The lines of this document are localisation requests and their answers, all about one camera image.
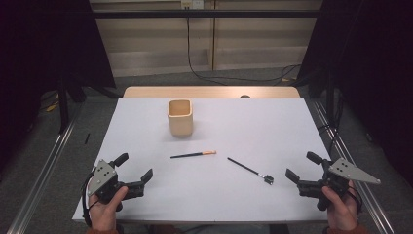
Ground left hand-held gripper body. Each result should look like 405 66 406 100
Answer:
87 158 145 213

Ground beige square ceramic cup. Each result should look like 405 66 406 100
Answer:
167 98 194 137

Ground person's right hand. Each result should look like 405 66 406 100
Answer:
321 180 359 232

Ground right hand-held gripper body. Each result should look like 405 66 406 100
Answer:
296 158 382 212

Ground person's left hand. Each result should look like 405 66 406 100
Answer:
88 185 130 232

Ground metal floor rail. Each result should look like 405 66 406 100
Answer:
311 98 395 234
6 103 83 234

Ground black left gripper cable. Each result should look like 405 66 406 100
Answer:
81 172 99 228

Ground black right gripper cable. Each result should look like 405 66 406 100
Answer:
345 186 363 215

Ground black horizontal frame bar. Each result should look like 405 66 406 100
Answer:
92 9 320 20

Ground black curtain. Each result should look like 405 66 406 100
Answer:
0 0 117 172
296 0 413 187

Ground white wall outlet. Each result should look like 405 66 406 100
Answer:
180 0 205 10

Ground black stand leg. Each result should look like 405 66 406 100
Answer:
57 77 70 135

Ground white table cover sheet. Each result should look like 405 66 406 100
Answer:
71 97 358 224

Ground black wall power cable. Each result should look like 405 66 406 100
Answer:
185 8 303 86

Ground orange-handled makeup brush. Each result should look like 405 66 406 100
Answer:
169 150 217 160

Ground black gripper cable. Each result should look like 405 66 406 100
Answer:
345 186 363 215
81 172 99 228

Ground black floor cables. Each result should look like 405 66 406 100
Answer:
319 121 346 154

